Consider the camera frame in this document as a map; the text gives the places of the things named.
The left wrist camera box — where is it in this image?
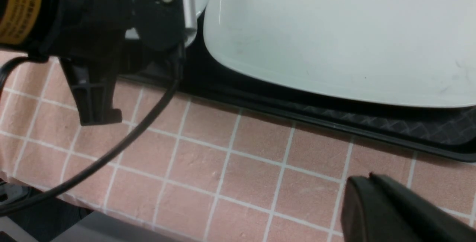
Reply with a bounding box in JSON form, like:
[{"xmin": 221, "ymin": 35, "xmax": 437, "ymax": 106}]
[{"xmin": 183, "ymin": 0, "xmax": 198, "ymax": 36}]

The black plastic serving tray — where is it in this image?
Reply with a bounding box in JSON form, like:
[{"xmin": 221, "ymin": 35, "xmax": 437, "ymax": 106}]
[{"xmin": 119, "ymin": 12, "xmax": 476, "ymax": 162}]

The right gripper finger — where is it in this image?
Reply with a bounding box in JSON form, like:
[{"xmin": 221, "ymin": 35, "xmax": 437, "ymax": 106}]
[{"xmin": 341, "ymin": 174, "xmax": 476, "ymax": 242}]

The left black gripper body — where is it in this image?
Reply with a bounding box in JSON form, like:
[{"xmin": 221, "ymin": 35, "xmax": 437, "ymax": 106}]
[{"xmin": 1, "ymin": 0, "xmax": 186, "ymax": 62}]

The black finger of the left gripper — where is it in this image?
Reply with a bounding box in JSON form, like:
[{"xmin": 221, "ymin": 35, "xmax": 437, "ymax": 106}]
[{"xmin": 59, "ymin": 58, "xmax": 122, "ymax": 126}]

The large white square rice plate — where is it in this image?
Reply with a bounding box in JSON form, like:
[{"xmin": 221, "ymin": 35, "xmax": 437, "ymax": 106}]
[{"xmin": 204, "ymin": 0, "xmax": 476, "ymax": 108}]

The black camera cable left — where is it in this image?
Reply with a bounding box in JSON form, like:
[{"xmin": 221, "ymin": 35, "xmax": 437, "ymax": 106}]
[{"xmin": 0, "ymin": 45, "xmax": 184, "ymax": 216}]

